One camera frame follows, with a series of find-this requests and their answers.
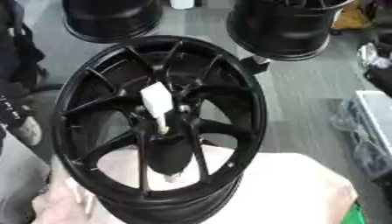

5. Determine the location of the white pin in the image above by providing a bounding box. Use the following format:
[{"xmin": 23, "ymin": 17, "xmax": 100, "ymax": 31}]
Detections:
[{"xmin": 139, "ymin": 80, "xmax": 175, "ymax": 136}]

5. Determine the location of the black spoked wheel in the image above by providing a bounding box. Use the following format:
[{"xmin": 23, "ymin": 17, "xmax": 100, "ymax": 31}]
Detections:
[{"xmin": 52, "ymin": 35, "xmax": 270, "ymax": 224}]

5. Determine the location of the black wheel rim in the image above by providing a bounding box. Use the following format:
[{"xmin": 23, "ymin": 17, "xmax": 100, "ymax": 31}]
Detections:
[
  {"xmin": 61, "ymin": 0, "xmax": 165, "ymax": 44},
  {"xmin": 225, "ymin": 0, "xmax": 355, "ymax": 62}
]

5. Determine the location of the white tray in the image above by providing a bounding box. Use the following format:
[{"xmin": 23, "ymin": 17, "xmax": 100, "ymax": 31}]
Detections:
[{"xmin": 353, "ymin": 89, "xmax": 392, "ymax": 157}]

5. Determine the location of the yellow bag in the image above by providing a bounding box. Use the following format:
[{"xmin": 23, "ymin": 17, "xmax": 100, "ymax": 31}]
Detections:
[{"xmin": 331, "ymin": 1, "xmax": 374, "ymax": 31}]

